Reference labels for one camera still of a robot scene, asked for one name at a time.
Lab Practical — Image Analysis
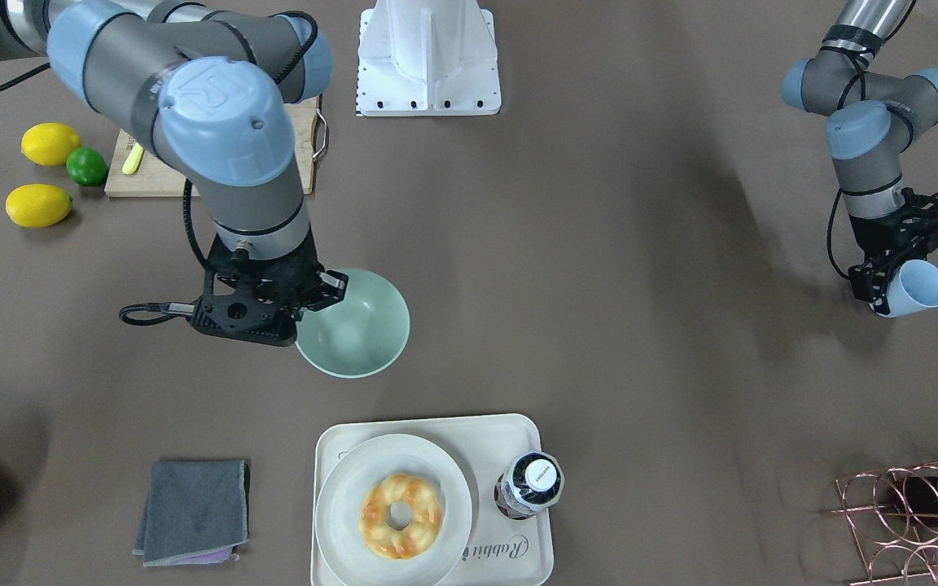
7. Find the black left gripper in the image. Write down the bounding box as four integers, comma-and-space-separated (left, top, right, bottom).
848, 188, 938, 305

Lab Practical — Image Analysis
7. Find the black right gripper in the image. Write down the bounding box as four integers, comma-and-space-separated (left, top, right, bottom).
189, 241, 348, 348

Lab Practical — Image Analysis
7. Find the light blue cup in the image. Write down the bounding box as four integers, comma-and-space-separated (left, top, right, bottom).
870, 259, 938, 318

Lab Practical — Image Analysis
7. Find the light green bowl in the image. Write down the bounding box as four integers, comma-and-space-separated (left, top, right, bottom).
296, 268, 412, 378

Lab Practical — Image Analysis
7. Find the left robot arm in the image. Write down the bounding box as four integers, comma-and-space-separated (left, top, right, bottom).
782, 1, 938, 318

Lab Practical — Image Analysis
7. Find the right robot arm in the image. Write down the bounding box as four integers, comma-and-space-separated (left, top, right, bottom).
0, 1, 348, 348

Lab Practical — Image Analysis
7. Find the wooden cutting board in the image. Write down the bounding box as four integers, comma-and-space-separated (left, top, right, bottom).
104, 96, 329, 198

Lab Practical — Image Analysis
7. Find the white round plate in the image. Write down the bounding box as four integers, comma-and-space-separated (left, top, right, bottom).
315, 434, 476, 585

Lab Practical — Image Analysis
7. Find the yellow plastic knife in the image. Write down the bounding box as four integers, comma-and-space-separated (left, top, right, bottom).
121, 143, 145, 177

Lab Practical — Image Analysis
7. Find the green lime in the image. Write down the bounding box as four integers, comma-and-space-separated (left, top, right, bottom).
64, 146, 109, 188

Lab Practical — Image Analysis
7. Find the grey folded cloth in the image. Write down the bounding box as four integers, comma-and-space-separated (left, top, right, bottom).
133, 459, 249, 567

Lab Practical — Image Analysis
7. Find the yellow lemon far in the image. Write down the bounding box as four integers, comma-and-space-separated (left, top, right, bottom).
5, 183, 73, 229

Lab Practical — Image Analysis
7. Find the yellow lemon near board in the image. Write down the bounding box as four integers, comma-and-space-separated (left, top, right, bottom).
21, 122, 82, 167

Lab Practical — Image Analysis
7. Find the dark tea bottle on tray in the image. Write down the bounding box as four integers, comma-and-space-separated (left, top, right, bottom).
493, 450, 565, 520

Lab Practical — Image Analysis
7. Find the cream serving tray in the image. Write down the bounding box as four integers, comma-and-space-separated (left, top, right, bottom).
310, 414, 554, 585

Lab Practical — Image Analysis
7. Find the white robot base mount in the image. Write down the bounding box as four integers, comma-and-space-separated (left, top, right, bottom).
355, 1, 502, 116

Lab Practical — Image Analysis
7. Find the braided ring bread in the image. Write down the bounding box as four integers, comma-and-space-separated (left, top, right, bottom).
358, 474, 444, 560

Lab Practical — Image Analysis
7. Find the copper wire bottle rack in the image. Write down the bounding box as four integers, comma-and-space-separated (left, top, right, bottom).
822, 462, 938, 585

